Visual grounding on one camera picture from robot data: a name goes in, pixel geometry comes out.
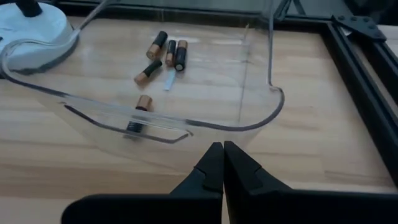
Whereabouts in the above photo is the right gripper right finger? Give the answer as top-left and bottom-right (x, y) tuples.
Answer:
(223, 141), (398, 224)

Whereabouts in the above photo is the copper black battery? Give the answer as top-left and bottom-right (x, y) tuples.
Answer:
(146, 30), (169, 60)
(134, 59), (164, 85)
(124, 95), (154, 139)
(174, 39), (188, 72)
(165, 39), (177, 67)

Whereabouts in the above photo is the clear plastic bin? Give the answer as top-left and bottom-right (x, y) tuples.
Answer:
(0, 0), (285, 172)

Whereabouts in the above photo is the white desk lamp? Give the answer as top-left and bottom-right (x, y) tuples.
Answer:
(0, 0), (79, 76)

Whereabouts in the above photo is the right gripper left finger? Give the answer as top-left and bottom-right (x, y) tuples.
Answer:
(61, 142), (224, 224)

